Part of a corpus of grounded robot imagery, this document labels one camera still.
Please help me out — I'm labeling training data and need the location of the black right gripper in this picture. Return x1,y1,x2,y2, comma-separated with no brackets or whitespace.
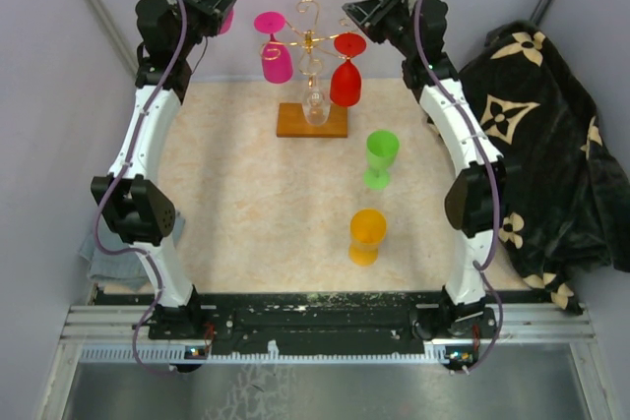
341,0,416,60

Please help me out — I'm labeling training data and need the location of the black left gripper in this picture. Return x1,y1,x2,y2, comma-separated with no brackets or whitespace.
169,0,236,58

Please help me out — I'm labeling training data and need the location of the red plastic wine glass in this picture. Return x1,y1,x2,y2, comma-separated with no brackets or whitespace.
330,32,366,107

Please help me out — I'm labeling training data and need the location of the magenta plastic wine glass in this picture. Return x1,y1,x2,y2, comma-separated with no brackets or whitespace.
254,11,293,84

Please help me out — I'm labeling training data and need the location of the clear wine glass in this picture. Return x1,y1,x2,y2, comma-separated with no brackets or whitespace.
301,87,331,126

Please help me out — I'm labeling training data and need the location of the gold wire wine glass rack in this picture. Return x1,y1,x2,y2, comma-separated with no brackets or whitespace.
254,0,366,138

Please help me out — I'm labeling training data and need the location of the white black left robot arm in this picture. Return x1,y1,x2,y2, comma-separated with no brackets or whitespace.
91,0,237,338

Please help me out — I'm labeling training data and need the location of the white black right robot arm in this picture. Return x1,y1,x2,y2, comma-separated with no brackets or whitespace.
343,0,518,337

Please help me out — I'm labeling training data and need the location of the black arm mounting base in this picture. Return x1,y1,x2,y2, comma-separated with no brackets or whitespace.
93,289,498,375

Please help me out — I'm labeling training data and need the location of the green plastic wine glass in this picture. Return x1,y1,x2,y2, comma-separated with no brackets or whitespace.
363,130,400,190

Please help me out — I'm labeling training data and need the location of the orange plastic wine glass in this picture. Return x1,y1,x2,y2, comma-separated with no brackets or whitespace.
348,209,387,267

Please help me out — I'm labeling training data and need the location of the black floral blanket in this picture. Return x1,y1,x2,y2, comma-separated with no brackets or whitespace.
460,21,629,315

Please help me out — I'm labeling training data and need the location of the grey blue cloth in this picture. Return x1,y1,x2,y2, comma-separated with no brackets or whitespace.
79,211,186,291

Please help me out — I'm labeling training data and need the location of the aluminium frame rail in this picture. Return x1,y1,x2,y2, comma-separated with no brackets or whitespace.
37,292,612,419

